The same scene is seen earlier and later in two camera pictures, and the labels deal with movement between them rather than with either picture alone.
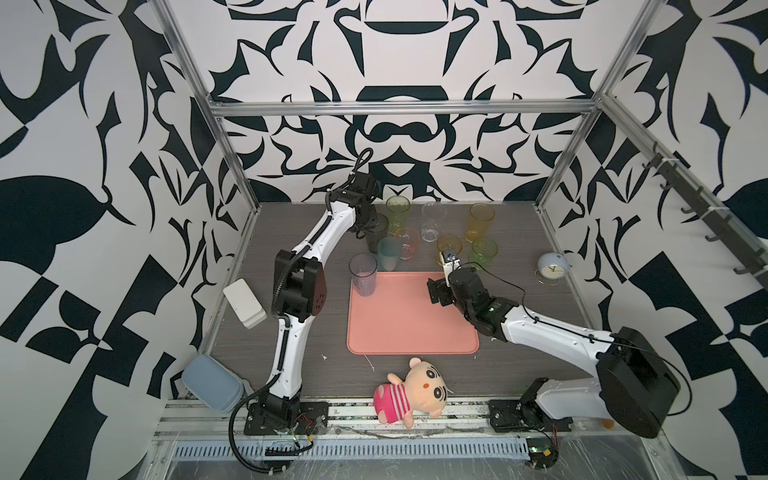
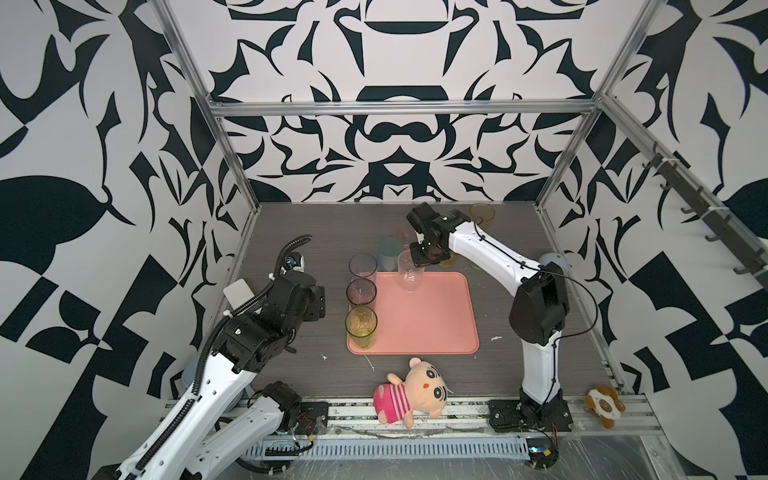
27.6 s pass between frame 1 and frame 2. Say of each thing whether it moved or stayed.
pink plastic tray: stayed
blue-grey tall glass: stayed
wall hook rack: stayed
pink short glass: stayed
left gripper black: moved
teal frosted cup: stayed
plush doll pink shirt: stayed
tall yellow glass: stayed
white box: stayed
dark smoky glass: moved
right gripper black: moved
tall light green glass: moved
